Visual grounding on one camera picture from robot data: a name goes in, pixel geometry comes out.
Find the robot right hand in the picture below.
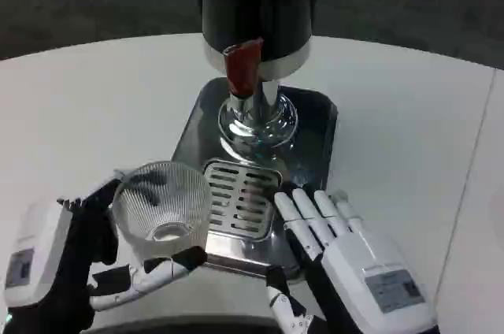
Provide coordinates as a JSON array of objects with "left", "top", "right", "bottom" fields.
[{"left": 265, "top": 188, "right": 439, "bottom": 334}]

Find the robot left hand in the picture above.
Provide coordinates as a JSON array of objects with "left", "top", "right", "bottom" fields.
[{"left": 2, "top": 169, "right": 208, "bottom": 334}]

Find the clear ribbed glass cup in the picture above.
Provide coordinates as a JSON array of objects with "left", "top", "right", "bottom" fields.
[{"left": 111, "top": 160, "right": 213, "bottom": 263}]

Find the steel slotted drip grid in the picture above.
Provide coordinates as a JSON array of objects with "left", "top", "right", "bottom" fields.
[{"left": 202, "top": 158, "right": 284, "bottom": 241}]

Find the steel drip tray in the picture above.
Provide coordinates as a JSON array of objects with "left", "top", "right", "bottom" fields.
[{"left": 170, "top": 76, "right": 339, "bottom": 280}]

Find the black steel drink dispenser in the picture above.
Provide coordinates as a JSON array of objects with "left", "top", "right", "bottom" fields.
[{"left": 196, "top": 0, "right": 318, "bottom": 156}]

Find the red dispenser tap handle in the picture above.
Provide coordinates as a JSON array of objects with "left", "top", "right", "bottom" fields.
[{"left": 222, "top": 37, "right": 264, "bottom": 95}]

